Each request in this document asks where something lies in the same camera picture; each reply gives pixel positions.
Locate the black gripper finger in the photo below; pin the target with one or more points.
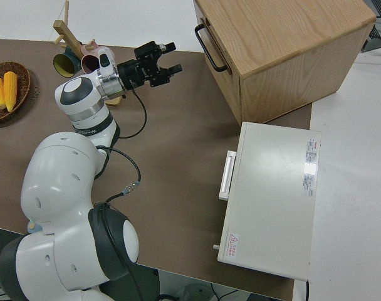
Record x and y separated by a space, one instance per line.
169 47
173 69

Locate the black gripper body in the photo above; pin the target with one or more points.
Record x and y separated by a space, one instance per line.
143 70

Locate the wooden drawer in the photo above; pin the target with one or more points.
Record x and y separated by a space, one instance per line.
231 91

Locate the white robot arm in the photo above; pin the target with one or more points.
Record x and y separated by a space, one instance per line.
59 172

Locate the pink mug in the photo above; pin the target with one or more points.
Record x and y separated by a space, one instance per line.
90 61

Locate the brown table mat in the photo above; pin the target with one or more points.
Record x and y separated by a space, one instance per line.
178 141

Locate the dark teal mug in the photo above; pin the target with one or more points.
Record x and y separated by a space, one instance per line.
63 64

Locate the wooden mug tree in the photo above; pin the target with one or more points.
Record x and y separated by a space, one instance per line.
66 33

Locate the light wooden cabinet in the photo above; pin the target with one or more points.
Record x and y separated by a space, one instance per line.
287 31

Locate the brown wicker basket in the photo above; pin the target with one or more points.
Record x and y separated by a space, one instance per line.
21 75

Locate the white toaster oven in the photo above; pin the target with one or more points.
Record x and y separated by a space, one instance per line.
272 203

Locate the black mesh object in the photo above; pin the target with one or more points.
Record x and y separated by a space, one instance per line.
378 34

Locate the dark grey round base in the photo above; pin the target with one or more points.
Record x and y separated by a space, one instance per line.
151 285

